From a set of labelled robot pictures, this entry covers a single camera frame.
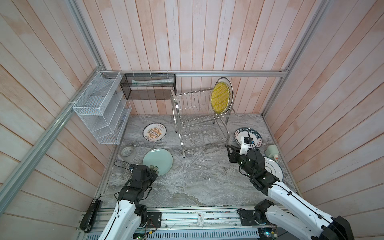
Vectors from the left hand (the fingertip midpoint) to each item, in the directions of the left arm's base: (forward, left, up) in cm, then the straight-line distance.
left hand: (155, 175), depth 83 cm
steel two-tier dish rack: (+37, -26, -1) cm, 46 cm away
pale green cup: (+15, -71, +2) cm, 73 cm away
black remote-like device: (-20, +30, -3) cm, 37 cm away
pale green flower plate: (+11, -1, -3) cm, 12 cm away
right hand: (+11, -41, +14) cm, 45 cm away
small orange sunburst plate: (+36, +7, -5) cm, 37 cm away
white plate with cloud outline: (+8, -72, -5) cm, 73 cm away
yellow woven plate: (+35, -37, +28) cm, 58 cm away
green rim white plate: (+35, -64, -5) cm, 73 cm away
